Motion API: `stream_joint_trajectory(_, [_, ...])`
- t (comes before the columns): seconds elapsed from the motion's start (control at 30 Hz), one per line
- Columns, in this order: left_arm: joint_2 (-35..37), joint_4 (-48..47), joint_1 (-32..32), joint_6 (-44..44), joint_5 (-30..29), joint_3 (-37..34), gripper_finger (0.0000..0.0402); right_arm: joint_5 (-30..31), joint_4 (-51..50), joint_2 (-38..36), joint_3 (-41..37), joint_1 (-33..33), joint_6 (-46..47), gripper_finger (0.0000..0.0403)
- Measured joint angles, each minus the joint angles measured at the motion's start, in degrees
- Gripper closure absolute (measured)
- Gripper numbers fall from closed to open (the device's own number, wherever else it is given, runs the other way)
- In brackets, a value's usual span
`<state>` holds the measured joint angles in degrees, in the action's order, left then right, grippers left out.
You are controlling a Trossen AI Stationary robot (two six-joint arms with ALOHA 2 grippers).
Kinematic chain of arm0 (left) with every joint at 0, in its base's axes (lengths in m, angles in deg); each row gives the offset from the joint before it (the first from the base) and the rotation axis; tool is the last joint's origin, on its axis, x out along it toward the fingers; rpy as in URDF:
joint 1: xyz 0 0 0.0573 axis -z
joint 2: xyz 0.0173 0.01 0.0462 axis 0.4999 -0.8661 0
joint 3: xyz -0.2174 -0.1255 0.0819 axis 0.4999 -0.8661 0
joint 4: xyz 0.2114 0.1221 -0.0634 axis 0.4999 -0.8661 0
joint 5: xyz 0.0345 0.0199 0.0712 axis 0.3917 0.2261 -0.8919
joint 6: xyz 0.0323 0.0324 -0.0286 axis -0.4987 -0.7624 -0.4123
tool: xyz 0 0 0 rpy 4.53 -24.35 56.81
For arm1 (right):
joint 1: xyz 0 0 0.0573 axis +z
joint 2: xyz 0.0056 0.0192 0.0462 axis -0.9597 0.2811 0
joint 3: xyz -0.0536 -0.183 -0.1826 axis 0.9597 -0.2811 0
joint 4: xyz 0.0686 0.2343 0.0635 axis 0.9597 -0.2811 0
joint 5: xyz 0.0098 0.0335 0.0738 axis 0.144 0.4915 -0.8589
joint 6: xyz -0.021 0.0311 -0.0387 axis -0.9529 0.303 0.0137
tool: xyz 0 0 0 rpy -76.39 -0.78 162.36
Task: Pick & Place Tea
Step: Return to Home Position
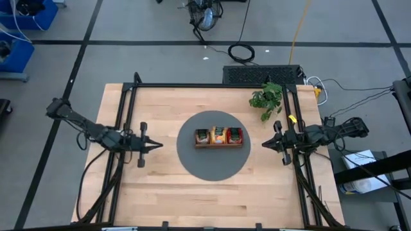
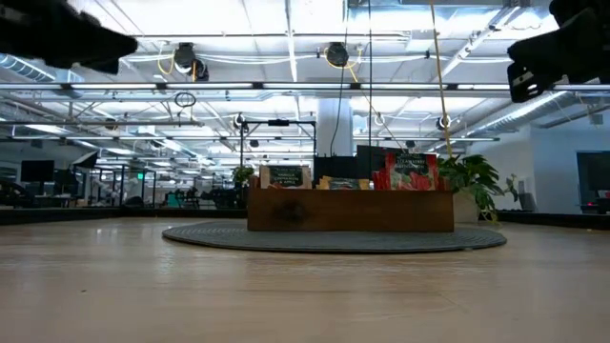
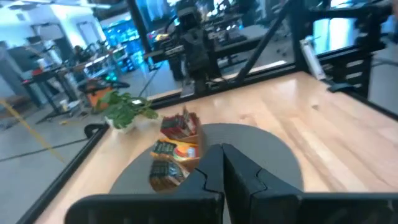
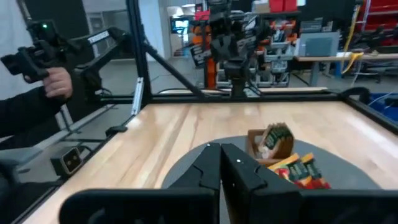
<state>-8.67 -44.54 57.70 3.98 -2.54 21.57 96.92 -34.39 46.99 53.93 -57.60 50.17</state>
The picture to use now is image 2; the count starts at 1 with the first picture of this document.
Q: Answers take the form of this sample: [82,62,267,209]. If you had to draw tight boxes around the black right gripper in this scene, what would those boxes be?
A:
[506,7,610,85]

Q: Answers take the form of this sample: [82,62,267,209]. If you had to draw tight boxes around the red tea packet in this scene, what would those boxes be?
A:
[371,151,442,192]

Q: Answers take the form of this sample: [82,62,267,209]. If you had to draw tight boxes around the orange tea packet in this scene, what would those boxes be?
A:
[316,174,372,191]

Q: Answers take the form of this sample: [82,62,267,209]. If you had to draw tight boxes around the wooden three-compartment tray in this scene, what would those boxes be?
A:
[246,174,456,234]

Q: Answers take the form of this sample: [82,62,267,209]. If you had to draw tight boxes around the black desk monitor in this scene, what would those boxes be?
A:
[20,159,55,183]

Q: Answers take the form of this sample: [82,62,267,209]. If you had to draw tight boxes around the green potted plant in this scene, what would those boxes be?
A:
[436,152,520,224]

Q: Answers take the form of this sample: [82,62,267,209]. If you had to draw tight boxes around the small background plant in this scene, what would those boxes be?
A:
[232,164,256,188]

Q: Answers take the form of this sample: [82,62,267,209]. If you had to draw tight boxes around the round grey woven mat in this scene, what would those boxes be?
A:
[161,219,508,254]

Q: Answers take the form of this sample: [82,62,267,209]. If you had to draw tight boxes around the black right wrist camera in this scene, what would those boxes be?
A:
[506,60,563,104]

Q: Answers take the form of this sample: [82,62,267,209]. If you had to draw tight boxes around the black wall screen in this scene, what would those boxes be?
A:
[576,151,610,192]

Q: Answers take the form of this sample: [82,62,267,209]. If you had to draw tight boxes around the hanging coiled black cable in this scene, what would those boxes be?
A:
[173,91,197,109]

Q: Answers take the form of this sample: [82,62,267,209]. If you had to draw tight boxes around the ceiling cable reel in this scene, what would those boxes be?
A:
[325,41,351,69]
[172,41,211,83]

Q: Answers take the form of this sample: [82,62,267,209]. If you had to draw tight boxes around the hanging yellow rope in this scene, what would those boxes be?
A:
[428,0,455,159]

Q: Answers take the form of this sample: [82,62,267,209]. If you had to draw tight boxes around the black aluminium table frame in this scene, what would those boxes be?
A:
[0,205,610,231]

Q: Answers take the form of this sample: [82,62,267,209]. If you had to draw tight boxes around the thin black hanging cable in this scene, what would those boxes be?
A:
[367,0,374,149]

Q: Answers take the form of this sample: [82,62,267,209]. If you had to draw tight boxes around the black background rig frame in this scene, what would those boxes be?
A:
[239,117,317,168]

